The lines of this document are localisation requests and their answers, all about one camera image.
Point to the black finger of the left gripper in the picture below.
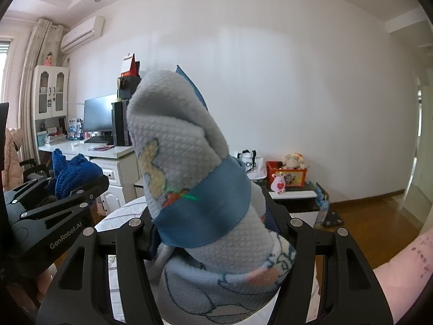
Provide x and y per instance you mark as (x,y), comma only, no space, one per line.
(40,227)

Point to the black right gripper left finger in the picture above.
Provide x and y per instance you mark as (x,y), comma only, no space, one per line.
(80,293)

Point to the blue knitted item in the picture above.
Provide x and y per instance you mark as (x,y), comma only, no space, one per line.
(72,174)

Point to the white patterned baby cloth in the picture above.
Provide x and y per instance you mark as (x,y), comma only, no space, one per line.
(218,263)

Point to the pink floral sleeve forearm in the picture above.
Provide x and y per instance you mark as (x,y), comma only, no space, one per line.
(405,276)

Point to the white striped tablecloth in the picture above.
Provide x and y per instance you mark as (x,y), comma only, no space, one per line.
(134,209)

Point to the white desk with drawers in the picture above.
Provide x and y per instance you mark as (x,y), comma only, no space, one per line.
(118,164)

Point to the black computer tower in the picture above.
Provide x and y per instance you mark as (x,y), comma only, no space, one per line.
(120,130)

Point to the black computer monitor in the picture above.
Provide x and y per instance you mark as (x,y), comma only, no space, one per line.
(97,113)

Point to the red toy storage box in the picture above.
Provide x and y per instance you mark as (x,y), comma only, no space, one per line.
(292,177)

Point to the beige plush teddy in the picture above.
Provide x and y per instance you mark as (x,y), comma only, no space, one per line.
(293,161)

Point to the white glass-door cabinet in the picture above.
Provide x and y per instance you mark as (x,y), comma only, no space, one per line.
(49,92)

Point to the black speaker box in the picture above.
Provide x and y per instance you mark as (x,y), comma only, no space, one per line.
(126,86)

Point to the doll figure on cabinet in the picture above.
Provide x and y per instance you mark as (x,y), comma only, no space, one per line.
(48,60)

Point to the red white paper bag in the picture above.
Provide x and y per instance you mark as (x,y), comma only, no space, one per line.
(129,66)

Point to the white tote bag black handles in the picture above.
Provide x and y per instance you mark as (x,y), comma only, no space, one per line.
(254,164)

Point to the white wall air conditioner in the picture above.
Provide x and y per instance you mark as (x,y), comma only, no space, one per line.
(89,30)

